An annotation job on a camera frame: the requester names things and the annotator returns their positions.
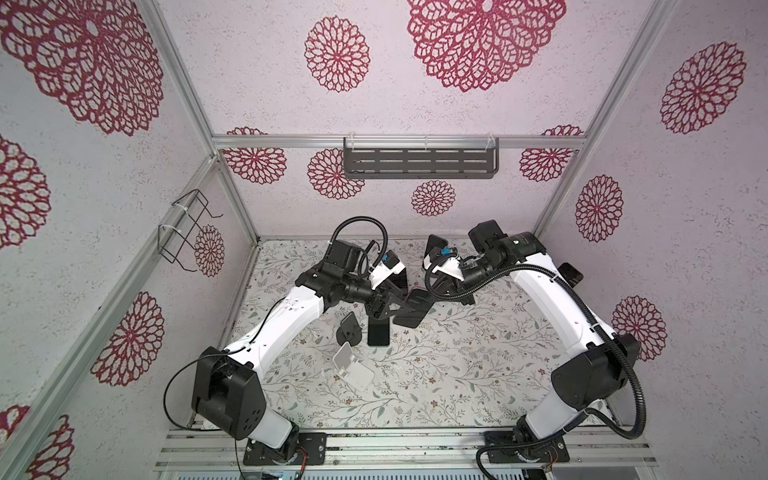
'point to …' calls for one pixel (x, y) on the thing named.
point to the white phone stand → (353, 370)
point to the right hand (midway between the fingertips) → (431, 290)
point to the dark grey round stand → (350, 330)
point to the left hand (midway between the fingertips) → (400, 305)
